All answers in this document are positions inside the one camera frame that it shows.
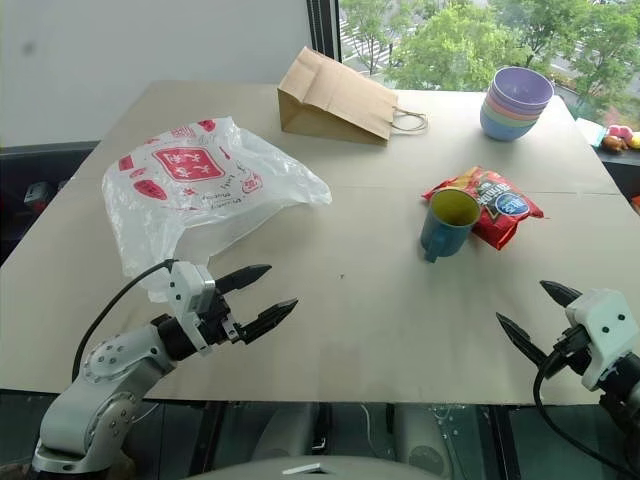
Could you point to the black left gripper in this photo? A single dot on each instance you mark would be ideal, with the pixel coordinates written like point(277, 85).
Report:
point(220, 322)

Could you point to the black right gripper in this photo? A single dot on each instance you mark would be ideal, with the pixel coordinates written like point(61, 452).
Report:
point(575, 350)

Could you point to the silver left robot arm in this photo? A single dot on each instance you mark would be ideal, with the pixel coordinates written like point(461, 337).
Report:
point(100, 395)

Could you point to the red snack packet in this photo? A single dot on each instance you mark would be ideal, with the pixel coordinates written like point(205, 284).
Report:
point(505, 205)

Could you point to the blue mug yellow inside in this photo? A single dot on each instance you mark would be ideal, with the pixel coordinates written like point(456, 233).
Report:
point(445, 235)

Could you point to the clear plastic bag red print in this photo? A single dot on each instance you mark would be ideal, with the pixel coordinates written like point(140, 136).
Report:
point(190, 165)

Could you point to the grey rounded housing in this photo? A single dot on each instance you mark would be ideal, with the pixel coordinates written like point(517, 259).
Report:
point(422, 440)

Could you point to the light blue packet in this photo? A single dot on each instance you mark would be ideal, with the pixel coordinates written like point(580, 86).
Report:
point(592, 132)

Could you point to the blue bowl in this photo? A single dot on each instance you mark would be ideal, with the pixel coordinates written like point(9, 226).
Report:
point(502, 129)

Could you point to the colourful plush toys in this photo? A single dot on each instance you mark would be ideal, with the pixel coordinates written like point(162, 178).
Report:
point(620, 137)

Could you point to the green bowl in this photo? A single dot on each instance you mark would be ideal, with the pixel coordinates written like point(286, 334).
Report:
point(492, 114)

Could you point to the brown paper bag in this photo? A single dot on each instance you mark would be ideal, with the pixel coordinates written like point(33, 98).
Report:
point(330, 95)

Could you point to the pink bowl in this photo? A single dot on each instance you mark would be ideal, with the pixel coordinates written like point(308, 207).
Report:
point(495, 104)

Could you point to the purple bowl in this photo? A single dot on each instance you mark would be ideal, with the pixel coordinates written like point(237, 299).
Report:
point(520, 87)

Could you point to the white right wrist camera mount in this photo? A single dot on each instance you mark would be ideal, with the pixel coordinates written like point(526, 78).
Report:
point(602, 315)

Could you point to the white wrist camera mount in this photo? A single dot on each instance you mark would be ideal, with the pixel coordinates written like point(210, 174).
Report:
point(187, 295)
point(602, 315)

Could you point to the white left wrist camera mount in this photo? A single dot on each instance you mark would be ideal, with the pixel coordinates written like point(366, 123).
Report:
point(187, 295)

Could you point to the black window frame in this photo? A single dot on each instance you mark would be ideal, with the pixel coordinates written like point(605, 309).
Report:
point(322, 25)

